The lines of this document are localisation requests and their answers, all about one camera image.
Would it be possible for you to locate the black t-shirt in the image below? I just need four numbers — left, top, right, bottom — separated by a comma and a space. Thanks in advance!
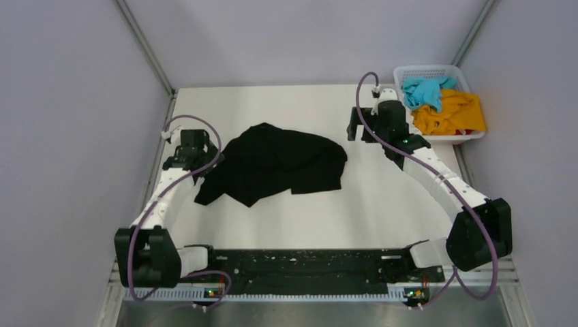
194, 123, 348, 208

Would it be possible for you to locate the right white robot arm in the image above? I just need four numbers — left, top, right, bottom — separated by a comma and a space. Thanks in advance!
347, 87, 513, 281

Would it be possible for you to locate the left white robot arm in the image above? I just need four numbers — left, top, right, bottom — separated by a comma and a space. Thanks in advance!
114, 127, 219, 288

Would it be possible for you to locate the light blue t-shirt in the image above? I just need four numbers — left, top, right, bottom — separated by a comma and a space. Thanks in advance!
401, 76, 457, 113

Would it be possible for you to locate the white plastic basket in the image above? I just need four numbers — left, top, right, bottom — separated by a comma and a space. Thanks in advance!
393, 65, 485, 144

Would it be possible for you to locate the orange t-shirt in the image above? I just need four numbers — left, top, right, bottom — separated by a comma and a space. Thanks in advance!
412, 89, 487, 136

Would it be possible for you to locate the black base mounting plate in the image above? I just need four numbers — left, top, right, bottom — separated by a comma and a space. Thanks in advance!
179, 248, 445, 296

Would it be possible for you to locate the white slotted cable duct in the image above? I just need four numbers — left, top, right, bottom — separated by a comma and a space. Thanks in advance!
147, 285, 426, 303

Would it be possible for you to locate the aluminium frame rail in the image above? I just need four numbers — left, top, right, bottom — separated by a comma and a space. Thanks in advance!
108, 255, 519, 286

